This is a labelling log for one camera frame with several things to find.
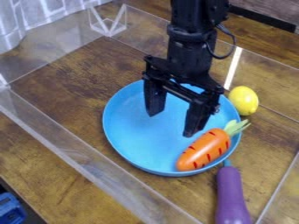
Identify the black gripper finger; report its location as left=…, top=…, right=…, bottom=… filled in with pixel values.
left=145, top=80, right=167, bottom=116
left=183, top=97, right=221, bottom=137

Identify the white gridded curtain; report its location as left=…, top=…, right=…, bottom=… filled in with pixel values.
left=0, top=0, right=113, bottom=54

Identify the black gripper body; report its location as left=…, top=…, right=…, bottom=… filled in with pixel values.
left=143, top=24, right=225, bottom=103

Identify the orange toy carrot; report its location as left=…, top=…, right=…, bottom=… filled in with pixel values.
left=175, top=119, right=250, bottom=172

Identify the dark baseboard strip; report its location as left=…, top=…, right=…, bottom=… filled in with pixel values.
left=229, top=5, right=297, bottom=33

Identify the blue round plate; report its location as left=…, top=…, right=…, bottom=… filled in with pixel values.
left=103, top=80, right=242, bottom=177

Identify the blue object at corner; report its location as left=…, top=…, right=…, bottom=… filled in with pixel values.
left=0, top=192, right=27, bottom=224

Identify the clear acrylic enclosure wall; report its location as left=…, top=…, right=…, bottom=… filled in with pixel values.
left=0, top=0, right=299, bottom=224

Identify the purple toy eggplant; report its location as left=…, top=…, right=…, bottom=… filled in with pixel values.
left=215, top=159, right=253, bottom=224

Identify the yellow toy lemon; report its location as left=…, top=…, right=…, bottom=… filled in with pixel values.
left=229, top=86, right=259, bottom=116

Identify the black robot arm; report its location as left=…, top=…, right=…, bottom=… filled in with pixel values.
left=143, top=0, right=230, bottom=137

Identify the black cable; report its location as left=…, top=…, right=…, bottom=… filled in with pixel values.
left=205, top=23, right=238, bottom=60

